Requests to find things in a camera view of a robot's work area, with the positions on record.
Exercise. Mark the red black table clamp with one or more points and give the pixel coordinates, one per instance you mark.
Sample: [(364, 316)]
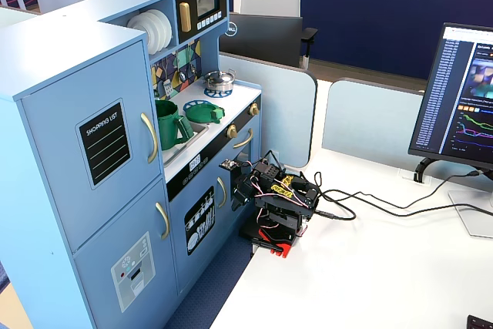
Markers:
[(281, 246)]

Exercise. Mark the gold stove knob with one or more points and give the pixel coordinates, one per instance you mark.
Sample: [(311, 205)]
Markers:
[(232, 131), (253, 109)]

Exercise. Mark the black keyboard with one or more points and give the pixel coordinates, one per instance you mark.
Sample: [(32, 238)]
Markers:
[(481, 323)]

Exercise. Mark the steel toy spatula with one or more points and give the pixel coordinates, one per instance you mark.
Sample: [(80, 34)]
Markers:
[(168, 88)]

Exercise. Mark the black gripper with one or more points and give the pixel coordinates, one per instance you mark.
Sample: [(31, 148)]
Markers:
[(239, 193)]

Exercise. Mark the fridge door with shopping list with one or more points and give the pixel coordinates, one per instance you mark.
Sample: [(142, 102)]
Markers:
[(58, 152)]

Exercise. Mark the black Dell monitor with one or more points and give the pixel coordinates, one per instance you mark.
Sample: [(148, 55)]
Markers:
[(262, 40)]

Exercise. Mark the fridge door with ice dispenser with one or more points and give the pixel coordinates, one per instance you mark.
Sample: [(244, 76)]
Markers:
[(100, 236)]

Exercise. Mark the blue wooden toy kitchen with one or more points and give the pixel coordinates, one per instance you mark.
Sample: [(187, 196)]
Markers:
[(46, 198)]

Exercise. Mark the green toy pitcher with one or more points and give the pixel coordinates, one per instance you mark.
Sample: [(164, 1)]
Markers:
[(167, 128)]

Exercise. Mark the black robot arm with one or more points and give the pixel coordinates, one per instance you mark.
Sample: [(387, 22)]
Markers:
[(285, 198)]

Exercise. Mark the steel toy spoon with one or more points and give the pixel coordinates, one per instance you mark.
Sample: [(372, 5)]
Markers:
[(192, 70)]

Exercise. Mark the computer monitor showing graphs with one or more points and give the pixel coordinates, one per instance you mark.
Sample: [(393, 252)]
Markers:
[(447, 94)]

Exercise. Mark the steel toy ladle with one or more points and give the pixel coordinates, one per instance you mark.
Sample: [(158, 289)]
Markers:
[(182, 76)]

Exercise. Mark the small camera circuit board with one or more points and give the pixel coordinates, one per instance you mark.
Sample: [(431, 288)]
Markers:
[(230, 164)]

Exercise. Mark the oven door with window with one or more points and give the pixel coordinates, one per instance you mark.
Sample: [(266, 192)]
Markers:
[(256, 132)]

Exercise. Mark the steel toy pot with lid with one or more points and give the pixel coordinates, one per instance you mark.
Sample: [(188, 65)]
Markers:
[(219, 81)]

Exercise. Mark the light blue desk divider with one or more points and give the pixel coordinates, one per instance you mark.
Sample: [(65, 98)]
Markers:
[(277, 113), (369, 121)]

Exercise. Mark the white toy plate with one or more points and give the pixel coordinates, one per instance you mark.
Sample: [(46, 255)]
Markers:
[(144, 34), (162, 32), (169, 28)]

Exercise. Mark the dishwasher door with dish print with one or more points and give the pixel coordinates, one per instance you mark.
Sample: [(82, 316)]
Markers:
[(181, 229)]

